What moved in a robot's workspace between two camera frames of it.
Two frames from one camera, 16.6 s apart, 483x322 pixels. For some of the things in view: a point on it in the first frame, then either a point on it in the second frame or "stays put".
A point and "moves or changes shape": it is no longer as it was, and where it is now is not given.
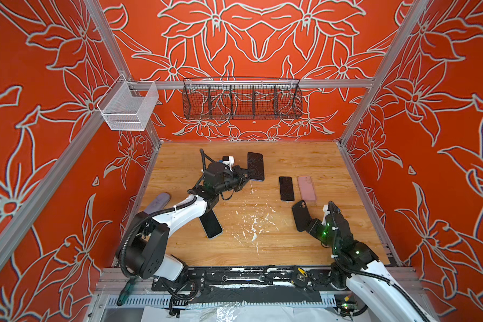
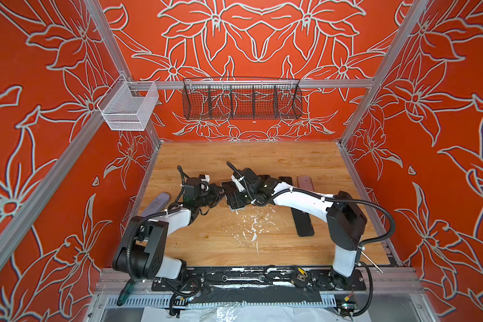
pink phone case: x=306 y=188 stays put
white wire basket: x=122 y=111 stays put
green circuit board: x=346 y=308 stays put
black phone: x=210 y=224 → x=232 y=191
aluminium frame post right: x=404 y=31 stays put
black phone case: x=301 y=215 moves or changes shape
